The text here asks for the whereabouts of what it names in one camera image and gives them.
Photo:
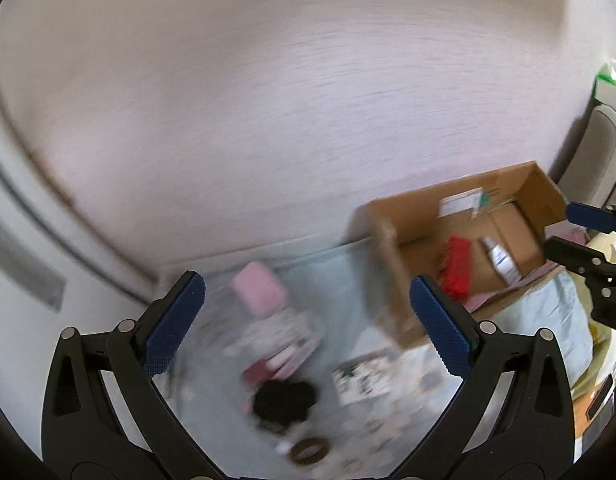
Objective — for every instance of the red plastic item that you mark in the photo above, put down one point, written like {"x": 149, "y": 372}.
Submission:
{"x": 458, "y": 267}

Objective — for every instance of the white door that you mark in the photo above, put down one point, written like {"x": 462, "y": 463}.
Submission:
{"x": 18, "y": 320}

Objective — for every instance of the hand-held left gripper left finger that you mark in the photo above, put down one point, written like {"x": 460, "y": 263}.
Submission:
{"x": 175, "y": 320}

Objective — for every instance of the red and white bottle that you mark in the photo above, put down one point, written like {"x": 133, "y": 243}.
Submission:
{"x": 260, "y": 370}

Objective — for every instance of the white tube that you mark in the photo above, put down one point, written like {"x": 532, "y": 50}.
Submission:
{"x": 500, "y": 258}

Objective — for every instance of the black round item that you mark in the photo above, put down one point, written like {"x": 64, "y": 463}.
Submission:
{"x": 284, "y": 401}

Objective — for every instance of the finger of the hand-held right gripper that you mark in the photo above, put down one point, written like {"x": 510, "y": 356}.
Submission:
{"x": 573, "y": 252}
{"x": 590, "y": 216}

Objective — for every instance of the grey chair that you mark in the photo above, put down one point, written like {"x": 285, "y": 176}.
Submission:
{"x": 595, "y": 155}

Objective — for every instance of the brown cardboard box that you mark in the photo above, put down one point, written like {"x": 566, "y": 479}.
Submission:
{"x": 423, "y": 245}

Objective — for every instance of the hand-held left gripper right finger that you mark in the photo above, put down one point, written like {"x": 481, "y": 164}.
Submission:
{"x": 438, "y": 320}

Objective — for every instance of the blue floral blanket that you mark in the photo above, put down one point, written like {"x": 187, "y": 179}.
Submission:
{"x": 388, "y": 430}

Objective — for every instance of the orange printed box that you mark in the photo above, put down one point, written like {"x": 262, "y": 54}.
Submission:
{"x": 602, "y": 396}

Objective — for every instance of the white plastic bag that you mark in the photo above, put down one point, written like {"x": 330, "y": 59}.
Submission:
{"x": 275, "y": 332}

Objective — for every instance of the pink folded cloth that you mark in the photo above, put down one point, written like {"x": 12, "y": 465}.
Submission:
{"x": 258, "y": 287}

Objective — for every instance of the printed card packet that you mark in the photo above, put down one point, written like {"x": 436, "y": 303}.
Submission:
{"x": 365, "y": 379}

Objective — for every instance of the green white packet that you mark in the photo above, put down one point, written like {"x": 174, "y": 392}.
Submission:
{"x": 610, "y": 82}

